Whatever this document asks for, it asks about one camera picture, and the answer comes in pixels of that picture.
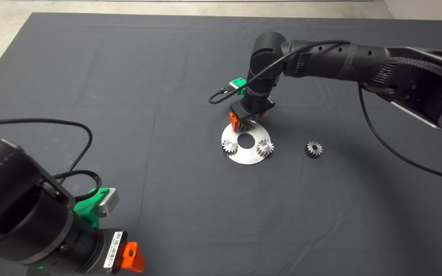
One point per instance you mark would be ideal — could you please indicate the dark grey table cloth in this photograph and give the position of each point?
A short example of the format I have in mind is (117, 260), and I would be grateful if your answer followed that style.
(190, 199)

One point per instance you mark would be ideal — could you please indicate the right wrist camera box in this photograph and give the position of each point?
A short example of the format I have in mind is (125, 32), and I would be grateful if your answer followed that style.
(234, 86)

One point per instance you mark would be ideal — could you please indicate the small steel gear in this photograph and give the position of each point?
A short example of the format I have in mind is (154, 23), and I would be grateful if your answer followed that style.
(261, 150)
(309, 150)
(225, 148)

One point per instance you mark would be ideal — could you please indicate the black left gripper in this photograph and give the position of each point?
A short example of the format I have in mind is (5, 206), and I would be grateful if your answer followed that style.
(109, 251)

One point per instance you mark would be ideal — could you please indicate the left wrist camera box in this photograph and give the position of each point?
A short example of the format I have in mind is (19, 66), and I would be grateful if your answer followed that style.
(108, 203)

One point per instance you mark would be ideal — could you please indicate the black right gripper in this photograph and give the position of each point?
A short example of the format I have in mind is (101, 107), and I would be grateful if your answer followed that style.
(251, 112)

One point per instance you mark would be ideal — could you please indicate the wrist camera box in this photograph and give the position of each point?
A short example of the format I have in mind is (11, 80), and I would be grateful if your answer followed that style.
(234, 86)
(108, 203)

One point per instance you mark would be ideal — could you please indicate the right wrist green camera mount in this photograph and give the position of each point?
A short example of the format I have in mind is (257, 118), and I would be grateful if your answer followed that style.
(239, 82)

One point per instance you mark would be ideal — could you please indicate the wrist green camera mount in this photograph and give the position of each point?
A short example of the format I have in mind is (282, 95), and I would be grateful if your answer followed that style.
(239, 82)
(86, 209)

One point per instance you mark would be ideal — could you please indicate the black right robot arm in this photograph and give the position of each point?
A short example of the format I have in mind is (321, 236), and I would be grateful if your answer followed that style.
(359, 57)

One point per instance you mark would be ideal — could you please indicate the large steel gear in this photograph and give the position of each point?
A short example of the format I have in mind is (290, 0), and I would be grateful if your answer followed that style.
(247, 125)

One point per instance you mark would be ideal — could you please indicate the round metal plate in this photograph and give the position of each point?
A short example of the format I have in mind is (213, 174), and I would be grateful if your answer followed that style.
(246, 157)

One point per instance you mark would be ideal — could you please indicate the left wrist green camera mount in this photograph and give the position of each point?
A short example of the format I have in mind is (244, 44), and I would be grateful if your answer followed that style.
(86, 209)

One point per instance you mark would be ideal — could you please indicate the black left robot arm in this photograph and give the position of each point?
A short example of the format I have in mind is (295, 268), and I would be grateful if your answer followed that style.
(10, 199)

